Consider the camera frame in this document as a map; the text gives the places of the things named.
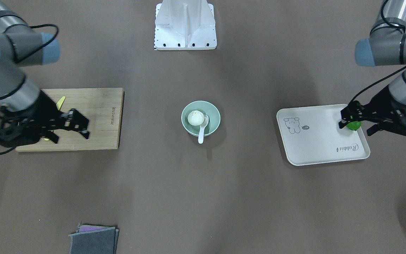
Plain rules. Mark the green bowl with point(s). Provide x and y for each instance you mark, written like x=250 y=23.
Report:
x=206 y=108

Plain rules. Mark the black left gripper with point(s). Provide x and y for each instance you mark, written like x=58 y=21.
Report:
x=380 y=104

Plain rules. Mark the white rabbit tray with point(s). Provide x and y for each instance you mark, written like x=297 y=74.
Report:
x=311 y=135

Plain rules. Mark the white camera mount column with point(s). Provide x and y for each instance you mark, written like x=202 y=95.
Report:
x=185 y=25

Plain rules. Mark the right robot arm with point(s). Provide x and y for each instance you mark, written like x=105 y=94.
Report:
x=21 y=46

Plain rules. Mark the green ball toy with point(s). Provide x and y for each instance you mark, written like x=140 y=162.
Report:
x=354 y=126

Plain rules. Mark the grey folded cloth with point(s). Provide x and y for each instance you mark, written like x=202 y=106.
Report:
x=94 y=239

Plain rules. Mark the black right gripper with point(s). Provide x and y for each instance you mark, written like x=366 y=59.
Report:
x=44 y=107

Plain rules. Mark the yellow knife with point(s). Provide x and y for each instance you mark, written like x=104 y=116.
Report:
x=60 y=102

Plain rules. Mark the white spoon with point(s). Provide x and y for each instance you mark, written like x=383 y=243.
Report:
x=203 y=125

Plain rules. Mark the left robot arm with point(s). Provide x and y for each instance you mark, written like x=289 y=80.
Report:
x=386 y=45

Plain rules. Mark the white bun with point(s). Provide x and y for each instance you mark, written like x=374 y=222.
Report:
x=195 y=118

